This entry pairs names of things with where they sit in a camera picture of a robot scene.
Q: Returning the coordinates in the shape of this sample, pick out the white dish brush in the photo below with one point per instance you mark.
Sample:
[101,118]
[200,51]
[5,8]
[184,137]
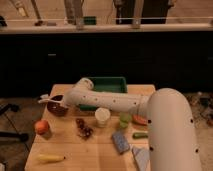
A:
[45,98]

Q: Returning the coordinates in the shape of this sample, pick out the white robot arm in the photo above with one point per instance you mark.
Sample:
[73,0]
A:
[171,131]

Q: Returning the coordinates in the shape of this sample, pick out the orange bowl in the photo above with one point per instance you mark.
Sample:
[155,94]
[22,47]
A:
[139,120]

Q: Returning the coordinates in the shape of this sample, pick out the purple bowl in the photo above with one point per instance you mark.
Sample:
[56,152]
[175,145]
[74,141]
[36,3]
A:
[55,108]

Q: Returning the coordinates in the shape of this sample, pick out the green plastic tray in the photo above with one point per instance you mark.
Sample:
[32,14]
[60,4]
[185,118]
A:
[109,84]

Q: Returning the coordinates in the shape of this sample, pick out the white cup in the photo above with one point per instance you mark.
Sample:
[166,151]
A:
[102,116]

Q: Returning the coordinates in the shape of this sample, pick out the green cup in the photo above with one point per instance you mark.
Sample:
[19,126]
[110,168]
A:
[124,120]

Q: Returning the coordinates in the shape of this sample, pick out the dark red grape bunch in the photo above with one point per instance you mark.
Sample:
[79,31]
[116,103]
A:
[84,131]

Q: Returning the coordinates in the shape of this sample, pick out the orange fruit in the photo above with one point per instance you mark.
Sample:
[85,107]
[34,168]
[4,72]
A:
[41,127]

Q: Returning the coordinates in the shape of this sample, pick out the yellow banana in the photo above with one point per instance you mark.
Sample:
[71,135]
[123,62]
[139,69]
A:
[50,158]

